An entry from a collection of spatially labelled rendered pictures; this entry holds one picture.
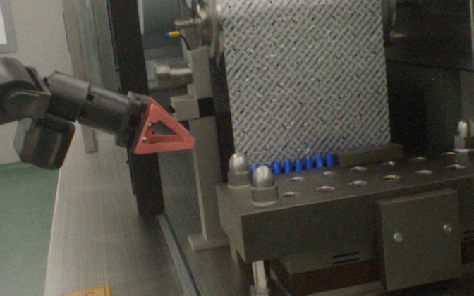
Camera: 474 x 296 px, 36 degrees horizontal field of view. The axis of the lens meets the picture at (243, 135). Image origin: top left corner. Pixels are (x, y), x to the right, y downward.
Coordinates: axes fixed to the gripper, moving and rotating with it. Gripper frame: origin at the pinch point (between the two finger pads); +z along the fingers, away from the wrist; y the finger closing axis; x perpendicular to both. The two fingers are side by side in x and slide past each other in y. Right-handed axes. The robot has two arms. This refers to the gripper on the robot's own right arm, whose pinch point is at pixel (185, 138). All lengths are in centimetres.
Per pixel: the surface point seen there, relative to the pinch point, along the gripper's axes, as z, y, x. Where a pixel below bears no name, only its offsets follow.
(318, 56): 14.0, -1.4, 17.3
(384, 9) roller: 21.1, -2.4, 27.2
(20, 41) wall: -70, -555, -38
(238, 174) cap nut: 7.0, 7.2, -1.2
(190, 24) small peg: -3.7, -8.8, 15.2
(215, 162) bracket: 7.2, -9.0, -3.1
